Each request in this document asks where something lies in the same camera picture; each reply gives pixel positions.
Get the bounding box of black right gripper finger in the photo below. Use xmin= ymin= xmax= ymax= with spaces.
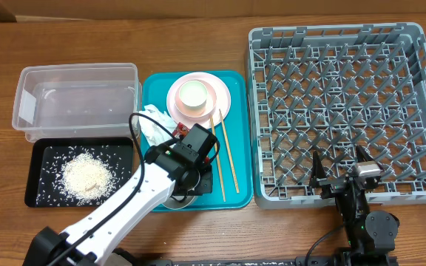
xmin=356 ymin=145 xmax=374 ymax=163
xmin=311 ymin=151 xmax=327 ymax=181

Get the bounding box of grey white bowl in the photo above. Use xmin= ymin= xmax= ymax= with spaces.
xmin=161 ymin=196 xmax=197 ymax=211

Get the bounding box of white napkin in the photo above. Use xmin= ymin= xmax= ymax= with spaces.
xmin=139 ymin=104 xmax=178 ymax=146

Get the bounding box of white rice pile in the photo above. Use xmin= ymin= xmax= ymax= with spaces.
xmin=63 ymin=154 xmax=110 ymax=200

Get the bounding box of red sauce packet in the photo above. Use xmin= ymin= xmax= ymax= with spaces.
xmin=172 ymin=123 xmax=190 ymax=139

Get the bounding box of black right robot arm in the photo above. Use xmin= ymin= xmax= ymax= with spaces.
xmin=304 ymin=145 xmax=400 ymax=265

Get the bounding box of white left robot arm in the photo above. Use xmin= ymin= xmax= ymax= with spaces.
xmin=24 ymin=141 xmax=212 ymax=266

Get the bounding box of grey dishwasher rack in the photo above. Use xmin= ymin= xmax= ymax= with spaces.
xmin=247 ymin=22 xmax=426 ymax=209

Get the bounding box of right wooden chopstick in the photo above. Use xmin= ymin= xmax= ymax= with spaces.
xmin=219 ymin=110 xmax=240 ymax=194

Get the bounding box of wooden chopstick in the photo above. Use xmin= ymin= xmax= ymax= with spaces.
xmin=219 ymin=110 xmax=240 ymax=194
xmin=209 ymin=115 xmax=226 ymax=202

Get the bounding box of left wooden chopstick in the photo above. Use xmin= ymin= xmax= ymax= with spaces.
xmin=209 ymin=115 xmax=226 ymax=202

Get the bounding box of pink plate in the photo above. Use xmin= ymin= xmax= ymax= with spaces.
xmin=166 ymin=72 xmax=231 ymax=129

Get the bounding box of pink shallow bowl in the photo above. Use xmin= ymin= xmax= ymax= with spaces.
xmin=175 ymin=80 xmax=217 ymax=119

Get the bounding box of white cup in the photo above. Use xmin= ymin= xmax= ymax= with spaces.
xmin=178 ymin=80 xmax=208 ymax=115

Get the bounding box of teal serving tray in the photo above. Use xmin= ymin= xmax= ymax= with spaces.
xmin=142 ymin=70 xmax=253 ymax=212

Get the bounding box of black tray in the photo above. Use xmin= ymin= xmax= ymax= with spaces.
xmin=24 ymin=137 xmax=134 ymax=208

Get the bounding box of clear plastic bin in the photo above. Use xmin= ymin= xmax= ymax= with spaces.
xmin=12 ymin=63 xmax=142 ymax=143

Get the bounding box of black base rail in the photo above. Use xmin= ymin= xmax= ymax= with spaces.
xmin=135 ymin=256 xmax=399 ymax=266

